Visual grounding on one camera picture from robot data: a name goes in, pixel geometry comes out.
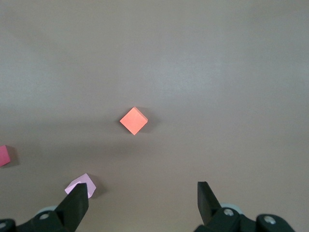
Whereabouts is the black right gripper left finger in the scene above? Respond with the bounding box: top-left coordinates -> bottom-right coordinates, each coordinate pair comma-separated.
0,182 -> 90,232

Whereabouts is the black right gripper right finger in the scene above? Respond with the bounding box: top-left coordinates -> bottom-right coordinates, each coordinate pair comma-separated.
194,181 -> 296,232

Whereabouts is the pink foam block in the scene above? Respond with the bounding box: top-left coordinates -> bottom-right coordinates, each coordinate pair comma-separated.
64,173 -> 97,199

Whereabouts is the red foam block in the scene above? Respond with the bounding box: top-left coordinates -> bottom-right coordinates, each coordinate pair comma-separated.
0,145 -> 11,167

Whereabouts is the orange foam block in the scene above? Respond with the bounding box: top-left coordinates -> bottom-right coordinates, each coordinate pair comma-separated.
119,106 -> 148,136

